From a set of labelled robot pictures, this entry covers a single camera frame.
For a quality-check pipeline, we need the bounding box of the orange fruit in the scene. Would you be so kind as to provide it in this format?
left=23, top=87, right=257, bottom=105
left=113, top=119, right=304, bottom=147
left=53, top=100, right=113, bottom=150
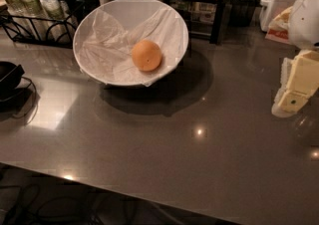
left=132, top=40, right=162, bottom=72

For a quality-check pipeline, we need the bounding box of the white paper liner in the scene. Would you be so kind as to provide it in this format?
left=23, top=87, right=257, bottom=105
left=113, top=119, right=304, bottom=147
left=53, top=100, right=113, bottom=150
left=77, top=5, right=185, bottom=87

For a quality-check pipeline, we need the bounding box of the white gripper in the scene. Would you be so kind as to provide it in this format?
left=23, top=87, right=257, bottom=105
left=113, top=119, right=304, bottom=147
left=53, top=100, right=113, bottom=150
left=271, top=0, right=319, bottom=117

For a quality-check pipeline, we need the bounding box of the black cable on table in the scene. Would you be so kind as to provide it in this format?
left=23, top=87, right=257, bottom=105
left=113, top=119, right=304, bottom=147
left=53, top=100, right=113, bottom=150
left=9, top=76, right=38, bottom=119

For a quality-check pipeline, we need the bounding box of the stack of paper cups right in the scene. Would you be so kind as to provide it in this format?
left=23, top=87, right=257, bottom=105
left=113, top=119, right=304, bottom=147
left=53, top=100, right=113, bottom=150
left=41, top=0, right=71, bottom=44

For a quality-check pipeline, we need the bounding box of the stack of paper cups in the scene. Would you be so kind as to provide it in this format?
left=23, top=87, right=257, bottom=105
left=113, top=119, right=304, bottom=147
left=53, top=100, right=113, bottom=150
left=41, top=0, right=71, bottom=44
left=5, top=0, right=32, bottom=37
left=22, top=0, right=48, bottom=41

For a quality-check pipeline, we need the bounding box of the stack of paper cups middle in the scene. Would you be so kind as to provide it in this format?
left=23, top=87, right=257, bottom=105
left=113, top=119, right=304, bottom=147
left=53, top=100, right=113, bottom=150
left=22, top=0, right=48, bottom=41

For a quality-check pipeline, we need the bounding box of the white bowl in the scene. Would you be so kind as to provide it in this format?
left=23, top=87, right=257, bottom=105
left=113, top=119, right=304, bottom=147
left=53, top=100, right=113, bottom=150
left=72, top=0, right=189, bottom=88

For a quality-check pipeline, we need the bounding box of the black device on left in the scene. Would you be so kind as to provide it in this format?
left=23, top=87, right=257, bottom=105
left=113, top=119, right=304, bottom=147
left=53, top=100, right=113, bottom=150
left=0, top=61, right=25, bottom=100

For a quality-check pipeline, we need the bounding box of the stack of paper cups left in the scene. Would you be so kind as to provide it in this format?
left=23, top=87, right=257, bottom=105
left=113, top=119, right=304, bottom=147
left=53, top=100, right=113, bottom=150
left=5, top=0, right=32, bottom=37

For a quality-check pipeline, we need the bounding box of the black condiment shelf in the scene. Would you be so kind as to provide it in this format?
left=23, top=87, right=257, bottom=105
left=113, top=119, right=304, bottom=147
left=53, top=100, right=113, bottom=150
left=160, top=0, right=225, bottom=44

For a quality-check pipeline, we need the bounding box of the black mesh basket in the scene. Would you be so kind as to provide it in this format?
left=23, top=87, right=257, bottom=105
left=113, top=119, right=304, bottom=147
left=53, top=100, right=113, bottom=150
left=229, top=0, right=258, bottom=27

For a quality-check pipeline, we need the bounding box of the black wire rack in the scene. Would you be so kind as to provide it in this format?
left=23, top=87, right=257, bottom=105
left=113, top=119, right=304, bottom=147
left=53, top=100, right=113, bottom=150
left=0, top=0, right=85, bottom=48

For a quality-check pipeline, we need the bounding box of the red and white packet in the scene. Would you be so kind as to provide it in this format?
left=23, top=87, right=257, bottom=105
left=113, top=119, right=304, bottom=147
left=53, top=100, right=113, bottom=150
left=265, top=7, right=291, bottom=44

